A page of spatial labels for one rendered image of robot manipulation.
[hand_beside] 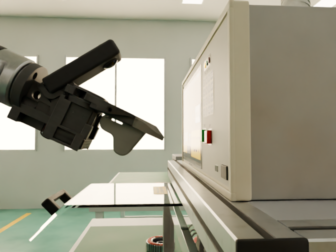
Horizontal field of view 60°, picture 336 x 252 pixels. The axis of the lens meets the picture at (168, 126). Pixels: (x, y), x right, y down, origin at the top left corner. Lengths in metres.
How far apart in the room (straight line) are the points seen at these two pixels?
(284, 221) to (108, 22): 5.41
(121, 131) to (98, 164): 4.80
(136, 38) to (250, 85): 5.14
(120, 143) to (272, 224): 0.24
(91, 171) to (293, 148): 4.99
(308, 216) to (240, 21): 0.19
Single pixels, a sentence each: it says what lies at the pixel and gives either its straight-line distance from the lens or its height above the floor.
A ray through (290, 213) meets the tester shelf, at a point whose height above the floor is 1.11.
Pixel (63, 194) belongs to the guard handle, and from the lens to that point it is 0.70.
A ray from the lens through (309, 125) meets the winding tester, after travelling 0.33.
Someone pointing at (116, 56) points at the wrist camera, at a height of 1.30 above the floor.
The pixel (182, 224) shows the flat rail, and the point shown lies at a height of 1.04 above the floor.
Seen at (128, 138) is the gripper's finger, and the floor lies 1.18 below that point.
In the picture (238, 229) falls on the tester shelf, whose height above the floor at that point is 1.11.
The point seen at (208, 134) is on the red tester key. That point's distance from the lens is 0.39.
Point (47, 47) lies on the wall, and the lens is 5.65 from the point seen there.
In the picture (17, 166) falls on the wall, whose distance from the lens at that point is 5.60.
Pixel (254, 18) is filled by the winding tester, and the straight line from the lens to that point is 0.33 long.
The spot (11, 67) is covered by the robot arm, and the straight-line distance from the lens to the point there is 0.45.
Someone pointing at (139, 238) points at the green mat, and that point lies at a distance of 1.34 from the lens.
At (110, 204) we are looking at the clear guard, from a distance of 0.53.
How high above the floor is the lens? 1.18
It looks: 3 degrees up
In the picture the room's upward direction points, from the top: straight up
